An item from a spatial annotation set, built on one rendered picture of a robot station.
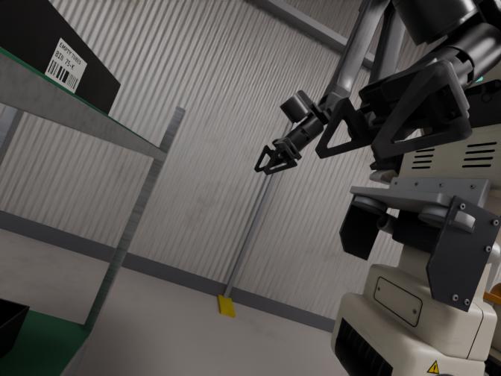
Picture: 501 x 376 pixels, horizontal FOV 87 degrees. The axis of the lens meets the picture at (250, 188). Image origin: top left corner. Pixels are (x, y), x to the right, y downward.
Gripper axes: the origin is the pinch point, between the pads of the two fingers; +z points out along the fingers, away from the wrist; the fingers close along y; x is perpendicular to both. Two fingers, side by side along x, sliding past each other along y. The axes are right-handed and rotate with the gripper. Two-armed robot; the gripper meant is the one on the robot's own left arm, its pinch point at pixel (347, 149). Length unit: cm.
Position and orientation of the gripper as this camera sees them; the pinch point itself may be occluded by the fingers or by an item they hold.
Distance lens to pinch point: 29.2
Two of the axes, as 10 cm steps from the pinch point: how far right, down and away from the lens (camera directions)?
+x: 5.6, 7.9, 2.4
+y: 2.5, 1.1, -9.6
